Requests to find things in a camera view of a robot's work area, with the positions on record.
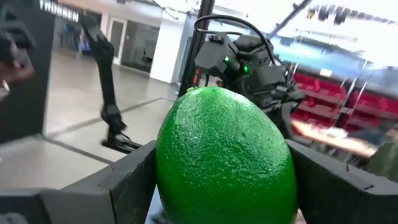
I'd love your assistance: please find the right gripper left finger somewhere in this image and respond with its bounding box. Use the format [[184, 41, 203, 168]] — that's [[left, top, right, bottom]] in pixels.
[[0, 140, 157, 224]]

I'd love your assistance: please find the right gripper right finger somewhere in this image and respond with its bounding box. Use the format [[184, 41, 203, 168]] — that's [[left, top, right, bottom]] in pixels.
[[285, 139, 398, 224]]

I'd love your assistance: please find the large glossy green fruit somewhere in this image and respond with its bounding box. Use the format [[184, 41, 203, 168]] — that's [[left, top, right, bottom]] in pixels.
[[155, 86, 299, 224]]

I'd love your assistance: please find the black jointed support arm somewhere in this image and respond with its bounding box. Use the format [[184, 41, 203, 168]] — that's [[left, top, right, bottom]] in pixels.
[[80, 14, 142, 154]]

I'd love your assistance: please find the shelf rack with red bins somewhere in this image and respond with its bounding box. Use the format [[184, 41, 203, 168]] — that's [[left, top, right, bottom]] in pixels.
[[289, 58, 398, 134]]

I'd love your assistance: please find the black panel with Trossen lettering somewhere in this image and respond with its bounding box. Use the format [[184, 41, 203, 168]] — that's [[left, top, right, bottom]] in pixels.
[[0, 0, 80, 144]]

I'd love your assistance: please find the person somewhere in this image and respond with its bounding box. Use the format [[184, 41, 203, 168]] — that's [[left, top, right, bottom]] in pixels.
[[0, 6, 35, 102]]

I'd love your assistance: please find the black vertical frame post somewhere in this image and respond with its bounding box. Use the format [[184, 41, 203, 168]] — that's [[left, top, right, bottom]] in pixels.
[[178, 0, 216, 97]]

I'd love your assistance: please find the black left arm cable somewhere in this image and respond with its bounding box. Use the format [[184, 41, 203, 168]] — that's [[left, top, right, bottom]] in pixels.
[[194, 14, 279, 66]]

